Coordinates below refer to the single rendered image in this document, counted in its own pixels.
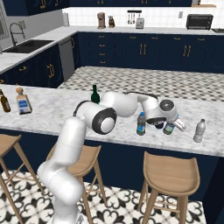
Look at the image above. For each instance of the black toaster oven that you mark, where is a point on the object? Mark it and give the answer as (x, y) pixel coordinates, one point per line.
(199, 22)

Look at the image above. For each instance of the clear plastic bottle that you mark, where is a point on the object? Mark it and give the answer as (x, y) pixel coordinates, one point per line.
(199, 131)

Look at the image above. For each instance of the grey wall socket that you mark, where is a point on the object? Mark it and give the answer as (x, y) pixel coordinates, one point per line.
(180, 14)

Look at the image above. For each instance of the clear bottle with blue label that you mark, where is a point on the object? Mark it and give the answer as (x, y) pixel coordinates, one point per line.
(23, 102)

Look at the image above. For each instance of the wooden wall shelf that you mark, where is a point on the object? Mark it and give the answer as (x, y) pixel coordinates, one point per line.
(204, 5)

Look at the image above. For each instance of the white paper towel roll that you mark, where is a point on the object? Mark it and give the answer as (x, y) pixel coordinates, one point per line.
(66, 19)

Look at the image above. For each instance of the window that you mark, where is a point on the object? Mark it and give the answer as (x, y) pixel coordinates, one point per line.
(3, 26)

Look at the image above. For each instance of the brown glass bottle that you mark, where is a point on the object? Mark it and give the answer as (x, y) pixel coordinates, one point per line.
(5, 104)

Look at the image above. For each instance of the wooden bar stool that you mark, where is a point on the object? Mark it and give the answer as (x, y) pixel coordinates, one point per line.
(89, 160)
(7, 145)
(170, 172)

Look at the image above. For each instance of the brown coffee machine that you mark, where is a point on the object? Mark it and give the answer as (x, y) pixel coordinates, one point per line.
(101, 20)

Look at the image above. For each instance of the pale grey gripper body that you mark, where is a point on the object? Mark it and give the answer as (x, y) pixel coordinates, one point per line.
(180, 125)

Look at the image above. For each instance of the navy kitchen island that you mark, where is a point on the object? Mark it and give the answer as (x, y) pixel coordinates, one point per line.
(122, 163)

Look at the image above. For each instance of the black hob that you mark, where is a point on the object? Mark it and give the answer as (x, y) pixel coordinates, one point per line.
(218, 30)

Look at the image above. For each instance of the dark tap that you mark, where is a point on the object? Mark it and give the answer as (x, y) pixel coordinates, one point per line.
(14, 32)

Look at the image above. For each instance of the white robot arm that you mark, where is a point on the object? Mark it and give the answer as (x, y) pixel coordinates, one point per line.
(70, 140)

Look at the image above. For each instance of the green plastic bottle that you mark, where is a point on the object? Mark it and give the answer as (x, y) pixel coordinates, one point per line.
(168, 128)

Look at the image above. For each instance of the navy wall cupboards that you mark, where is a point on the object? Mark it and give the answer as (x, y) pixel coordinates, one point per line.
(87, 3)

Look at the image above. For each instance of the rail with hanging tools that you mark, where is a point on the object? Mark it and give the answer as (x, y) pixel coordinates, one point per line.
(134, 16)

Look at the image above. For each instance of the navy lower cupboards long run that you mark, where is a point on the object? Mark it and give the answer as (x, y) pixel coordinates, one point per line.
(163, 52)

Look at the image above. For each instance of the grey dishwasher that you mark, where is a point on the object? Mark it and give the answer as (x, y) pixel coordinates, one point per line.
(67, 59)

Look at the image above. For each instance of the dark green glass bottle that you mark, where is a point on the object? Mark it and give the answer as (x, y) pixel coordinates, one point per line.
(95, 96)

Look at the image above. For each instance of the navy lower cupboards with sink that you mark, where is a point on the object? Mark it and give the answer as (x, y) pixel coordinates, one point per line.
(40, 70)

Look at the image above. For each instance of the blue plastic bottle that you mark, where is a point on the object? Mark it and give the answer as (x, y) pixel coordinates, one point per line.
(141, 125)

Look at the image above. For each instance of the silver toaster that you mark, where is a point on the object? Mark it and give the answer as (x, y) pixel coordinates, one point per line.
(139, 23)

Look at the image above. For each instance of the black sink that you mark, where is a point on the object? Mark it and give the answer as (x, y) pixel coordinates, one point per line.
(29, 46)

